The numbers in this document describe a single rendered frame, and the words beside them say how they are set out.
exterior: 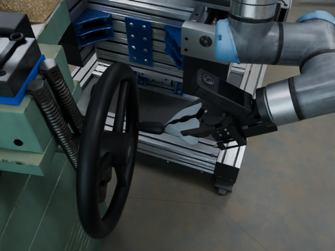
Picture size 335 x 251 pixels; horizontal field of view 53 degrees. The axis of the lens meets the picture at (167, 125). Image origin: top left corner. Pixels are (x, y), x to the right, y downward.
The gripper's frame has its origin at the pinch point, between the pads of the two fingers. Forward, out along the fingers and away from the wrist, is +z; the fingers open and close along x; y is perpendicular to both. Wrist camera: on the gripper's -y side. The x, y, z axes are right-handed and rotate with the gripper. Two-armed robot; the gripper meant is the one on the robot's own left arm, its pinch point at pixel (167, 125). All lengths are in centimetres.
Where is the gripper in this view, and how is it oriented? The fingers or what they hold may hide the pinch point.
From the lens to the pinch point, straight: 66.9
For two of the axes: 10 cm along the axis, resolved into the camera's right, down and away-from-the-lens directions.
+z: -8.4, 2.3, 4.9
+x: 1.4, -7.8, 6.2
